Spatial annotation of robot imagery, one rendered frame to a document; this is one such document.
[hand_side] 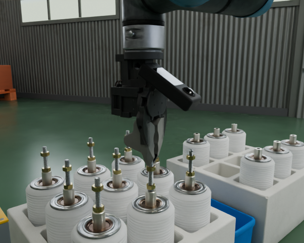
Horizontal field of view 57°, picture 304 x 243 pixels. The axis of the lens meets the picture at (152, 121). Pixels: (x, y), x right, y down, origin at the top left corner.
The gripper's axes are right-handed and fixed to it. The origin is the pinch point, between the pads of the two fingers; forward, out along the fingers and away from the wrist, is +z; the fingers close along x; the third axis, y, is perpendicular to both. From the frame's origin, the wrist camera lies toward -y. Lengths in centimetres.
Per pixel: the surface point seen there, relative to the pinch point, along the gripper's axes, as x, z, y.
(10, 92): -206, 23, 342
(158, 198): -2.3, 9.4, 0.1
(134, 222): 4.6, 11.6, 1.7
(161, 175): -13.6, 9.4, 5.2
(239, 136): -66, 11, -3
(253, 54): -260, -26, 26
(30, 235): 12.0, 16.8, 22.5
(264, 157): -40.5, 9.5, -15.4
